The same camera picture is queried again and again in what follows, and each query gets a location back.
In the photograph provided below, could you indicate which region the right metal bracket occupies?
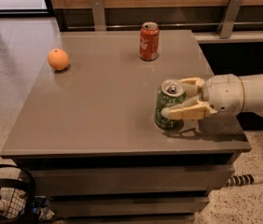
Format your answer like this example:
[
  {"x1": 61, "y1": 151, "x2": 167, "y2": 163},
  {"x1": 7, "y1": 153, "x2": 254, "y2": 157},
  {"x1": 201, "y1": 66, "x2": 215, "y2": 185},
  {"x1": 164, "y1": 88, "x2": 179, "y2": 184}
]
[{"x1": 216, "y1": 0, "x2": 243, "y2": 39}]

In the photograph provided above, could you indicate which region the grey drawer cabinet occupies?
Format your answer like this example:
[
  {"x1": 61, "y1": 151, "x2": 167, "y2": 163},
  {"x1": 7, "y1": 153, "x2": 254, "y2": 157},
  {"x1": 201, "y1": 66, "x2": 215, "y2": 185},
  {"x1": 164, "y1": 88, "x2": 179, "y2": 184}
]
[{"x1": 2, "y1": 31, "x2": 250, "y2": 224}]

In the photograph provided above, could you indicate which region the striped power strip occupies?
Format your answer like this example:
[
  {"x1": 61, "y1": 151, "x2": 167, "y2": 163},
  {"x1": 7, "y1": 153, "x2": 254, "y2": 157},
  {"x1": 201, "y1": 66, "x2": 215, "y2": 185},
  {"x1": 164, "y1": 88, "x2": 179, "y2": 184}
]
[{"x1": 225, "y1": 175, "x2": 263, "y2": 187}]

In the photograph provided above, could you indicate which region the green soda can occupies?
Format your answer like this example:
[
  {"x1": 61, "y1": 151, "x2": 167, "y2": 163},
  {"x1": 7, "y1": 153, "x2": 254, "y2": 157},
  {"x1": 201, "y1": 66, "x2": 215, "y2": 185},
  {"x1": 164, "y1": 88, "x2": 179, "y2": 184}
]
[{"x1": 155, "y1": 79, "x2": 186, "y2": 129}]

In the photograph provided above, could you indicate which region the red cola can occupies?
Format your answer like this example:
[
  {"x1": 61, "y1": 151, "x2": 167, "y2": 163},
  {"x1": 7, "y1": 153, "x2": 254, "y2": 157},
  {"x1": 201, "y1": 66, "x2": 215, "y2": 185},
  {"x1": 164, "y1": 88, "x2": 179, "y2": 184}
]
[{"x1": 140, "y1": 21, "x2": 159, "y2": 61}]

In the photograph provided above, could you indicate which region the orange fruit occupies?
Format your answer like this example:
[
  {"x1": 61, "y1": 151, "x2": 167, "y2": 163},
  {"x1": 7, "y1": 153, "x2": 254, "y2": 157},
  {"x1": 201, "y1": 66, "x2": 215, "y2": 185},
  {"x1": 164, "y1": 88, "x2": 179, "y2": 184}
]
[{"x1": 48, "y1": 49, "x2": 69, "y2": 71}]

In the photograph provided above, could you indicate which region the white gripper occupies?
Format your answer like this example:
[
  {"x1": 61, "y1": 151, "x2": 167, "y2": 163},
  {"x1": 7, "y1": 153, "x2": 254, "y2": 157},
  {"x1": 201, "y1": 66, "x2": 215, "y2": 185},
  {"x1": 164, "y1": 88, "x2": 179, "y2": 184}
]
[{"x1": 160, "y1": 74, "x2": 244, "y2": 120}]

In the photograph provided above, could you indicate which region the horizontal metal rail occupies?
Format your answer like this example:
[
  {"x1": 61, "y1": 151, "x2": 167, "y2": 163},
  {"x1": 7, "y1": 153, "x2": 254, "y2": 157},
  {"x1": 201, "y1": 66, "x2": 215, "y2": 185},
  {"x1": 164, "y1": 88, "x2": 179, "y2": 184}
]
[{"x1": 65, "y1": 21, "x2": 263, "y2": 30}]

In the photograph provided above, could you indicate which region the left metal bracket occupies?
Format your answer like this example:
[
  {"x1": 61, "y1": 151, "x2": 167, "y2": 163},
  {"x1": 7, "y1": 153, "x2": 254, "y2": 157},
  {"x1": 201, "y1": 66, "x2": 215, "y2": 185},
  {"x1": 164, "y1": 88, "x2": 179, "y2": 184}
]
[{"x1": 90, "y1": 0, "x2": 106, "y2": 31}]

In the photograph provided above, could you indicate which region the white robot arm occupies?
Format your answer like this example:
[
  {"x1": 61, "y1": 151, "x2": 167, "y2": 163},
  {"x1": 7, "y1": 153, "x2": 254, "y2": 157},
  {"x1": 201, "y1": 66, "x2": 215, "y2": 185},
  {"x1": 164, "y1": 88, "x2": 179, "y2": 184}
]
[{"x1": 160, "y1": 74, "x2": 263, "y2": 120}]

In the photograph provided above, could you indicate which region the metal bracket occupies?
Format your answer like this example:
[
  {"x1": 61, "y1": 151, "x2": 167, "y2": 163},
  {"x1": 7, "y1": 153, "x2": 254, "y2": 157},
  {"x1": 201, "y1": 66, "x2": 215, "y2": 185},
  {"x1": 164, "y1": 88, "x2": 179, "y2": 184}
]
[
  {"x1": 90, "y1": 0, "x2": 106, "y2": 31},
  {"x1": 216, "y1": 0, "x2": 243, "y2": 39}
]

